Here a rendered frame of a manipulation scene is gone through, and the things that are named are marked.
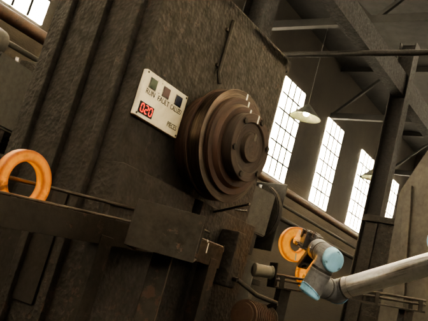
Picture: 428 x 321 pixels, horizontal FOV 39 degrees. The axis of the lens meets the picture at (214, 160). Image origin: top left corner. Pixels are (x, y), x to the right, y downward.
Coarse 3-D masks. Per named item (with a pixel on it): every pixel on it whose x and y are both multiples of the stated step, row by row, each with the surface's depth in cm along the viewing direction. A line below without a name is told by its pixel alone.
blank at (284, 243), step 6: (288, 228) 272; (294, 228) 271; (300, 228) 272; (282, 234) 270; (288, 234) 270; (294, 234) 271; (282, 240) 268; (288, 240) 269; (282, 246) 268; (288, 246) 269; (282, 252) 268; (288, 252) 269; (294, 252) 270; (300, 252) 271; (288, 258) 268; (294, 258) 269; (300, 258) 270
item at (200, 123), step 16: (208, 96) 243; (224, 96) 241; (240, 96) 250; (208, 112) 234; (192, 128) 235; (192, 144) 234; (192, 160) 235; (192, 176) 239; (208, 176) 238; (208, 192) 240
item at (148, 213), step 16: (144, 208) 174; (160, 208) 175; (144, 224) 174; (160, 224) 174; (176, 224) 174; (192, 224) 174; (128, 240) 172; (144, 240) 173; (160, 240) 173; (176, 240) 173; (192, 240) 173; (160, 256) 184; (176, 256) 172; (192, 256) 172; (160, 272) 183; (144, 288) 182; (160, 288) 182; (144, 304) 181; (144, 320) 180
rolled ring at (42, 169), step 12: (12, 156) 167; (24, 156) 170; (36, 156) 174; (0, 168) 165; (12, 168) 168; (36, 168) 176; (48, 168) 178; (0, 180) 165; (36, 180) 179; (48, 180) 178; (36, 192) 177; (48, 192) 179
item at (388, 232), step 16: (368, 224) 641; (384, 224) 632; (368, 240) 635; (384, 240) 626; (368, 256) 627; (384, 256) 621; (352, 304) 622; (368, 304) 613; (352, 320) 617; (368, 320) 607
